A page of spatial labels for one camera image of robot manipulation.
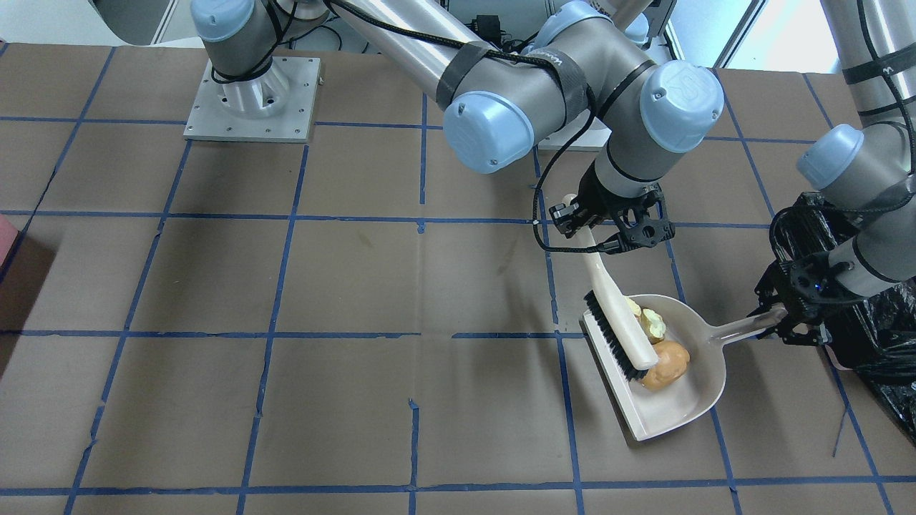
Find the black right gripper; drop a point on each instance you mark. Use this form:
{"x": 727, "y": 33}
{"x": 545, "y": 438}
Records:
{"x": 596, "y": 197}

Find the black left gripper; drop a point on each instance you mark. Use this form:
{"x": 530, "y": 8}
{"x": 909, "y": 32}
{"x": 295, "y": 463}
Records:
{"x": 782, "y": 281}

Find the pale apple piece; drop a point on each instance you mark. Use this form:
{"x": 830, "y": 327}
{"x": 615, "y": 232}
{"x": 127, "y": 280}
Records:
{"x": 634, "y": 307}

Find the beige hand brush black bristles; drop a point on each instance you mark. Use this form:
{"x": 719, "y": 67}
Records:
{"x": 617, "y": 340}

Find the yellow apple piece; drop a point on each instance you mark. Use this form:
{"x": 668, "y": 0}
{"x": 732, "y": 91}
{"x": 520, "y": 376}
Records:
{"x": 653, "y": 325}

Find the brown potato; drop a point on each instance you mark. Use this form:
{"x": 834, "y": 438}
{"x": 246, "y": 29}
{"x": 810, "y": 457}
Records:
{"x": 673, "y": 362}

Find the beige plastic dustpan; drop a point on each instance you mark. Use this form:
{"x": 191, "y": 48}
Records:
{"x": 691, "y": 374}

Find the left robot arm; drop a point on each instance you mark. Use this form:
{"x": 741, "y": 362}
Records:
{"x": 865, "y": 174}

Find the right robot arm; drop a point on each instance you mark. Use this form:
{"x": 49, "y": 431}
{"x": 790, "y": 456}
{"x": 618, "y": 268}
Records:
{"x": 498, "y": 105}

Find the bin with black trash bag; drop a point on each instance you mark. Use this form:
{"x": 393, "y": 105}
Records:
{"x": 874, "y": 337}

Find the pink plastic bin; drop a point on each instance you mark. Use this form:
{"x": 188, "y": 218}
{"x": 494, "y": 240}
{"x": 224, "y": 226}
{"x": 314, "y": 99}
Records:
{"x": 9, "y": 236}

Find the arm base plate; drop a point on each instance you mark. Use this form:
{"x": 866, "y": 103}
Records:
{"x": 276, "y": 107}
{"x": 591, "y": 141}

